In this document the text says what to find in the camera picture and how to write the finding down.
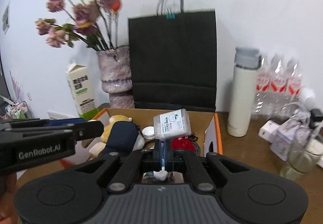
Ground green white milk carton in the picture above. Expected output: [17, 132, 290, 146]
[66, 63, 99, 121]

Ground clear cotton swab jar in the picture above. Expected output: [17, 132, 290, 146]
[153, 109, 192, 141]

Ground white charger cube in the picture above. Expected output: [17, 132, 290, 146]
[258, 120, 280, 143]

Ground pink marbled vase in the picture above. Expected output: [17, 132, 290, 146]
[97, 45, 135, 109]

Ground white power strip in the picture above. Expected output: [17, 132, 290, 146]
[306, 139, 323, 168]

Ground navy blue pouch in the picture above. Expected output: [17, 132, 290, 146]
[102, 121, 139, 157]

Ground clear water bottle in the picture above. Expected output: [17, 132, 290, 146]
[251, 54, 271, 119]
[269, 53, 287, 116]
[286, 57, 302, 104]

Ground white round lid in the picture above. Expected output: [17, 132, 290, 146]
[141, 126, 155, 140]

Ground white thermos bottle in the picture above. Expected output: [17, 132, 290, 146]
[227, 47, 261, 137]

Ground white round lamp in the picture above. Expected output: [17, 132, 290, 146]
[299, 87, 316, 111]

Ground dried pink flowers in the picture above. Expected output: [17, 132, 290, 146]
[35, 0, 122, 52]

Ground black paper bag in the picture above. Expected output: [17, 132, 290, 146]
[128, 0, 217, 112]

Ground white yellow plush toy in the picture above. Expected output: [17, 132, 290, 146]
[101, 115, 132, 143]

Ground white round cap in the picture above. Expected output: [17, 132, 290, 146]
[153, 171, 168, 181]

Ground red cardboard box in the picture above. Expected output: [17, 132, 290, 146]
[60, 108, 223, 168]

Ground clear glass cup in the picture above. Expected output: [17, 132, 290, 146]
[280, 128, 322, 181]

